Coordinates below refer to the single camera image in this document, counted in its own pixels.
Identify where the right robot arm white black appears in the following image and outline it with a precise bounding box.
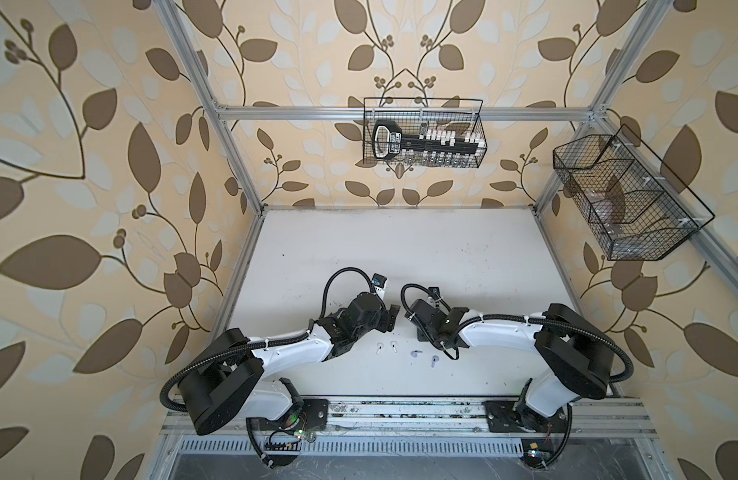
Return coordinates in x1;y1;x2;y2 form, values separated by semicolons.
400;283;635;430

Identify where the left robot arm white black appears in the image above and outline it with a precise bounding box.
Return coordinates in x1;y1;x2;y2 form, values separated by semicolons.
159;267;400;436

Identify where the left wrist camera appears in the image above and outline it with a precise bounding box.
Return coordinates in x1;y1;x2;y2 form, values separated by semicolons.
371;273;387;299

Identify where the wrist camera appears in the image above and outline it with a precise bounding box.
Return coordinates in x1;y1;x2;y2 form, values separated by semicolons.
371;273;387;299
429;287;450;309

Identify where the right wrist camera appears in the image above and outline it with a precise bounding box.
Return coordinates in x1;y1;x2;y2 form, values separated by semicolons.
429;287;450;309

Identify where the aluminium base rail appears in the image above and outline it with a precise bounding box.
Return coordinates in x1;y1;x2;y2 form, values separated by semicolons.
160;394;658;439

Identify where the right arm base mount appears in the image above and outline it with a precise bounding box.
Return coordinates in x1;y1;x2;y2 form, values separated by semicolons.
483;400;569;435

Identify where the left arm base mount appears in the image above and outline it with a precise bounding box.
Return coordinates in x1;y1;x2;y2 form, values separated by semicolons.
251;398;330;432

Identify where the black tool rack with handle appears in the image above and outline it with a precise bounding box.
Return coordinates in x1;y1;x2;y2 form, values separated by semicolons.
370;120;488;160

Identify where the back wire basket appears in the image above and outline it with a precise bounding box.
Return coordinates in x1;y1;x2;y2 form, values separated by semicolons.
362;96;488;169

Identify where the wire basket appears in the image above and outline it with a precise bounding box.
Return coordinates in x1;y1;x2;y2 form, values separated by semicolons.
362;96;488;169
553;124;716;261

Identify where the right wire basket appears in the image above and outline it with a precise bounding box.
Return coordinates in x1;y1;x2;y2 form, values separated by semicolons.
553;124;716;261

